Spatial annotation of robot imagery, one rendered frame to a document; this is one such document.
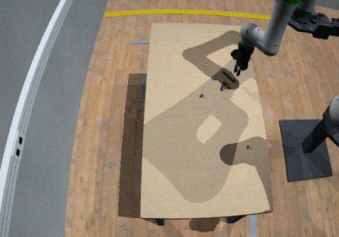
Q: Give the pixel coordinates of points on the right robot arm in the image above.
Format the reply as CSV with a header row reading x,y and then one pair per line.
x,y
268,42

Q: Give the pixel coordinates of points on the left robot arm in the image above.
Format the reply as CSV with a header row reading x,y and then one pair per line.
x,y
334,111

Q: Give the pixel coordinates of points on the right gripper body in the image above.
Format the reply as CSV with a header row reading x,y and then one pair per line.
x,y
242,56

